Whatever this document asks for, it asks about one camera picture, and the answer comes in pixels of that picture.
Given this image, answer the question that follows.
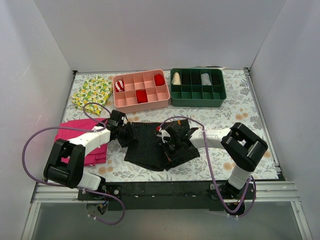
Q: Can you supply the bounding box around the black striped underwear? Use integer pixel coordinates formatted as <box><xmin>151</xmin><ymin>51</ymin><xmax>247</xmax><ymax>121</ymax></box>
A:
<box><xmin>124</xmin><ymin>122</ymin><xmax>200</xmax><ymax>172</ymax></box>

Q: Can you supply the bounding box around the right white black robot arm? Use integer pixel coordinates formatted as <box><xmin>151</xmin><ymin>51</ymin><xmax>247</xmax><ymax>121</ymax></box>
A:
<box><xmin>157</xmin><ymin>121</ymin><xmax>268</xmax><ymax>199</ymax></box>

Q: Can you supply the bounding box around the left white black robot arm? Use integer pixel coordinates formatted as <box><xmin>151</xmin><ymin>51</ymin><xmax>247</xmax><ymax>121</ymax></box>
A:
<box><xmin>43</xmin><ymin>110</ymin><xmax>137</xmax><ymax>200</ymax></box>

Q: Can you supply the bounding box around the pink divided organizer box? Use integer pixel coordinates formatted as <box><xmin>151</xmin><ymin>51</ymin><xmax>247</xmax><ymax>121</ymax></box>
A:
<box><xmin>112</xmin><ymin>69</ymin><xmax>171</xmax><ymax>114</ymax></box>

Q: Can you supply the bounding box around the red white striped rolled sock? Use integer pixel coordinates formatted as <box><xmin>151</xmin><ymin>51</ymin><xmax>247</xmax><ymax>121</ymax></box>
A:
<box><xmin>114</xmin><ymin>80</ymin><xmax>125</xmax><ymax>93</ymax></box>

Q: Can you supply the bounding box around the red rolled cloth front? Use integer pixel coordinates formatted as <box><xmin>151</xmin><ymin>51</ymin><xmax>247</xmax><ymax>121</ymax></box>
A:
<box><xmin>136</xmin><ymin>89</ymin><xmax>148</xmax><ymax>104</ymax></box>

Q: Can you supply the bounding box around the red rolled cloth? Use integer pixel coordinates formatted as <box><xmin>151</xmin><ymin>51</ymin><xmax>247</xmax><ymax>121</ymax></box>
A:
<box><xmin>154</xmin><ymin>74</ymin><xmax>165</xmax><ymax>87</ymax></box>
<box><xmin>136</xmin><ymin>89</ymin><xmax>148</xmax><ymax>104</ymax></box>

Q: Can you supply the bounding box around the magenta folded cloth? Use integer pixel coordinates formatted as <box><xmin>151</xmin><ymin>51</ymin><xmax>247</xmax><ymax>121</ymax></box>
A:
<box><xmin>54</xmin><ymin>118</ymin><xmax>108</xmax><ymax>166</ymax></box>

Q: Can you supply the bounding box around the lemon print folded cloth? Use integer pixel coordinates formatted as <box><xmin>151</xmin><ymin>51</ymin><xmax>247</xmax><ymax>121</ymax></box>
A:
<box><xmin>71</xmin><ymin>76</ymin><xmax>113</xmax><ymax>116</ymax></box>

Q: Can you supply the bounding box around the green divided organizer box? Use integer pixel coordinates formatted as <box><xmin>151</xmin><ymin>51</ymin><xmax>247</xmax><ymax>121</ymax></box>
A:
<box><xmin>170</xmin><ymin>68</ymin><xmax>227</xmax><ymax>108</ymax></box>

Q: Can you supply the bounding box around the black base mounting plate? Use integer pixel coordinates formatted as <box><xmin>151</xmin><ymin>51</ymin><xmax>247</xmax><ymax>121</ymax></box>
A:
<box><xmin>77</xmin><ymin>181</ymin><xmax>257</xmax><ymax>212</ymax></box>

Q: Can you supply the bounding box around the cream rolled cloth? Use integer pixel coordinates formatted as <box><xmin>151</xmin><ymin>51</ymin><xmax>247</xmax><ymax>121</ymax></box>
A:
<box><xmin>171</xmin><ymin>72</ymin><xmax>182</xmax><ymax>85</ymax></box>

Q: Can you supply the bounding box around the red rolled cloth back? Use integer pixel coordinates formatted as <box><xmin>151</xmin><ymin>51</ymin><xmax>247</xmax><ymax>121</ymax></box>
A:
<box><xmin>154</xmin><ymin>74</ymin><xmax>165</xmax><ymax>87</ymax></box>

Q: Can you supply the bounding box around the grey rolled cloth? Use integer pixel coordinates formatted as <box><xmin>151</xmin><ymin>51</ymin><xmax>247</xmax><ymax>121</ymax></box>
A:
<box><xmin>201</xmin><ymin>73</ymin><xmax>212</xmax><ymax>86</ymax></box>

